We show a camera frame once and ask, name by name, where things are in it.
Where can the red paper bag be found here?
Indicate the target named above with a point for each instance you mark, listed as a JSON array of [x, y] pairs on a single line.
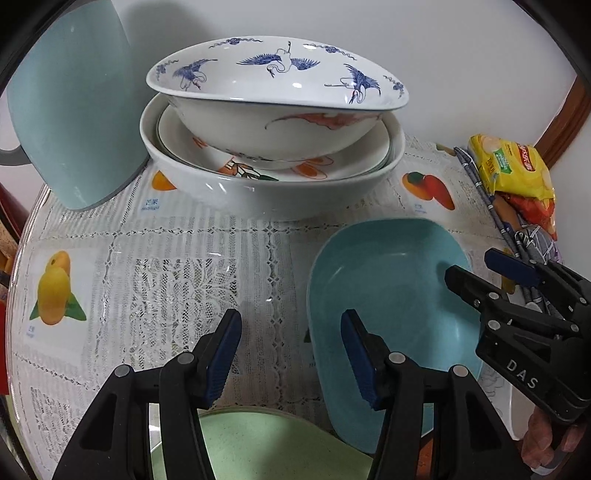
[[13, 218]]

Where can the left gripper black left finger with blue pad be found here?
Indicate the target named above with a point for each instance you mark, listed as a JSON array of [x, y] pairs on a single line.
[[112, 439]]

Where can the person's right hand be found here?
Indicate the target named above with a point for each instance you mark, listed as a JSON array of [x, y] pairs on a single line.
[[537, 450]]

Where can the green square plate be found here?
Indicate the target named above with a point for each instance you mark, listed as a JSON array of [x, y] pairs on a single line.
[[260, 443]]

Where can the yellow chips bag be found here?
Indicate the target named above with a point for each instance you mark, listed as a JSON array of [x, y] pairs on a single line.
[[510, 167]]

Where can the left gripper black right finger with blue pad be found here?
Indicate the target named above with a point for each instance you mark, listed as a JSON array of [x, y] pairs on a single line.
[[470, 441]]

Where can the fruit print lace tablecloth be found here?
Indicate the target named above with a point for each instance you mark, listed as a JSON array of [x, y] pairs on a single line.
[[140, 278]]

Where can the grey checked cloth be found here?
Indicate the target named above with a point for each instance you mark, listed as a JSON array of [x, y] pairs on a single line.
[[530, 243]]

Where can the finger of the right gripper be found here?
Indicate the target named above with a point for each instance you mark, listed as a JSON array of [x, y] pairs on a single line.
[[471, 288], [521, 272]]

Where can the light blue thermos jug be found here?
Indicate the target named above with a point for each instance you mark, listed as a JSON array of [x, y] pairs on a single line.
[[75, 107]]

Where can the large white ceramic bowl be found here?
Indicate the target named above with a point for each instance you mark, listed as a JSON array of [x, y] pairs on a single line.
[[223, 181]]

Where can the blue square plate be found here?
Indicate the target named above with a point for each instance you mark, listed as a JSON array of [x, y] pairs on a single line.
[[391, 272]]

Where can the red snack bag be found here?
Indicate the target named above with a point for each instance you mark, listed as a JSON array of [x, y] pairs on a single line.
[[518, 211]]

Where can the brown wooden door frame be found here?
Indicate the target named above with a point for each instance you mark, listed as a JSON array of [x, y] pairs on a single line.
[[566, 124]]

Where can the blue crane pattern bowl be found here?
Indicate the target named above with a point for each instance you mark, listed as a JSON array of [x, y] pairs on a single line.
[[276, 99]]

